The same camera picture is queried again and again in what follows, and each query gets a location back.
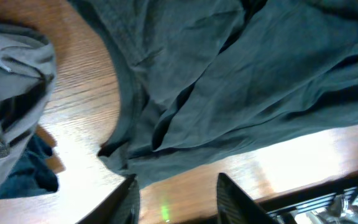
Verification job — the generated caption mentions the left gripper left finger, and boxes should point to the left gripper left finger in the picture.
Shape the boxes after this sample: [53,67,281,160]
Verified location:
[78,174,140,224]

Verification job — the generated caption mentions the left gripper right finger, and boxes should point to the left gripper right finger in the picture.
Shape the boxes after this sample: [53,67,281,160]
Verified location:
[216,173,278,224]

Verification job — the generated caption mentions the dark green Nike t-shirt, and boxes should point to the dark green Nike t-shirt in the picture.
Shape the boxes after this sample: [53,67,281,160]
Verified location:
[72,0,358,187]

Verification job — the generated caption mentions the navy blue folded garment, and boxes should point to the navy blue folded garment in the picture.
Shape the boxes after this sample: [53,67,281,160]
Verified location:
[0,134,59,200]

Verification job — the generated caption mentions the grey folded trousers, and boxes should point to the grey folded trousers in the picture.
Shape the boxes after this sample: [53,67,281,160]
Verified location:
[0,22,57,186]

